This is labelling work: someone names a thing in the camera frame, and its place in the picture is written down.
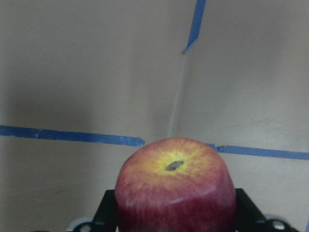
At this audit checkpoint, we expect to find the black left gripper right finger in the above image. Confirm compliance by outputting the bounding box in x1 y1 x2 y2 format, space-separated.
235 188 266 232

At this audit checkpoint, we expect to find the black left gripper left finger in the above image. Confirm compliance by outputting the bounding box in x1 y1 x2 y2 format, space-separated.
92 190 119 232

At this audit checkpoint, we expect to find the red apple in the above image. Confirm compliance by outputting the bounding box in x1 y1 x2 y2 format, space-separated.
115 138 237 232

